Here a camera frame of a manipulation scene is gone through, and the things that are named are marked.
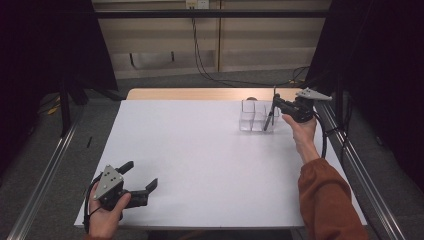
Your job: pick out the small black floor item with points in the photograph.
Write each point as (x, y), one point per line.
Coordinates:
(89, 142)

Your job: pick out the black stand post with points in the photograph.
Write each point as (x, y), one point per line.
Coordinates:
(339, 110)
(65, 110)

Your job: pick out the clear acrylic compartment organizer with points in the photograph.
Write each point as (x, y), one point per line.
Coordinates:
(253, 116)

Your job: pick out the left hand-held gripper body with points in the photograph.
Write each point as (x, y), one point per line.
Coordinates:
(108, 185)

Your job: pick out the vertical wooden wall strip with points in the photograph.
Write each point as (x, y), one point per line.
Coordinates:
(219, 43)

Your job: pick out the person's right hand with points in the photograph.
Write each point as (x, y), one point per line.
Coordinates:
(305, 136)

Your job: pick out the white topped wooden table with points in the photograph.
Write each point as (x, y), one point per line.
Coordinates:
(200, 94)

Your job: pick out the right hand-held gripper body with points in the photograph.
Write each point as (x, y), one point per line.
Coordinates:
(301, 108)

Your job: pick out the person's left hand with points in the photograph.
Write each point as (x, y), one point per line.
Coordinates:
(103, 221)

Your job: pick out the black horizontal frame bar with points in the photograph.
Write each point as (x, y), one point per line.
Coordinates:
(213, 13)

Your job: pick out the white wall socket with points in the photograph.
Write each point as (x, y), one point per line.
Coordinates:
(197, 4)

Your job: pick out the black curtain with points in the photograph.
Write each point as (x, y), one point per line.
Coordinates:
(383, 66)
(40, 50)

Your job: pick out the black flat-bristle makeup brush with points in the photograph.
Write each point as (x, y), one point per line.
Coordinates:
(273, 116)

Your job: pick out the aluminium floor rail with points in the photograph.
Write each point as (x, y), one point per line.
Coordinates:
(363, 173)
(43, 186)

